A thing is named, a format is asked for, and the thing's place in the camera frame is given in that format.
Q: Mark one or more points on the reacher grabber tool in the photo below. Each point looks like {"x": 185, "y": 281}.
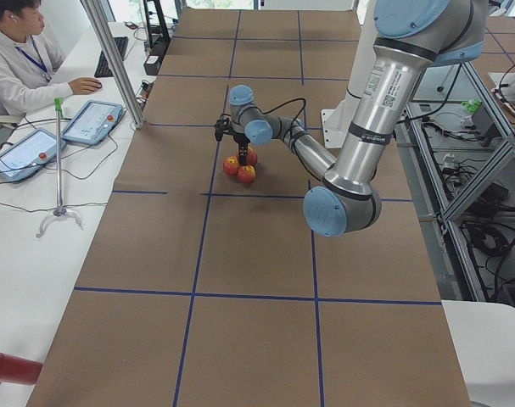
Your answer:
{"x": 60, "y": 212}

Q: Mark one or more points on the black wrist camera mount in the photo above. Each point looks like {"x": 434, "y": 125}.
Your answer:
{"x": 222, "y": 127}

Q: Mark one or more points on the aluminium frame post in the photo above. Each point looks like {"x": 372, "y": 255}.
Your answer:
{"x": 99, "y": 23}

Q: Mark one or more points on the red yellow apple back-left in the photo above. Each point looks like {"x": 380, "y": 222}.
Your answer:
{"x": 251, "y": 157}

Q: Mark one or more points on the far teach pendant tablet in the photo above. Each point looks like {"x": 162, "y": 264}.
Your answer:
{"x": 93, "y": 122}

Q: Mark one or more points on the red cylinder bottle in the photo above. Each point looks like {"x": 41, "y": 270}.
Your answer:
{"x": 14, "y": 369}

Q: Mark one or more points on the red yellow apple front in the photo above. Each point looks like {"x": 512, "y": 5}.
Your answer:
{"x": 246, "y": 174}

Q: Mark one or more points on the teach pendant tablet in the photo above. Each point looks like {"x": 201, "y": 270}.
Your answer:
{"x": 26, "y": 157}
{"x": 93, "y": 122}

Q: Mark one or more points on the red yellow apple back-right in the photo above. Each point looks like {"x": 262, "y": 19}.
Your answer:
{"x": 230, "y": 166}

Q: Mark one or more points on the person in white hoodie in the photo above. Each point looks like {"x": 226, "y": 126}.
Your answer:
{"x": 28, "y": 61}

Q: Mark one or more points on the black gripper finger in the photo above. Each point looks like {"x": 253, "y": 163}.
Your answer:
{"x": 242, "y": 154}

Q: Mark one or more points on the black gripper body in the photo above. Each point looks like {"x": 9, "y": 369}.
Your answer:
{"x": 240, "y": 140}

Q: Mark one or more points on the near teach pendant tablet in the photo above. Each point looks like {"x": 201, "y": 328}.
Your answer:
{"x": 26, "y": 157}

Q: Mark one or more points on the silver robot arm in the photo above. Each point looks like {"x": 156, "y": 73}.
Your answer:
{"x": 411, "y": 36}

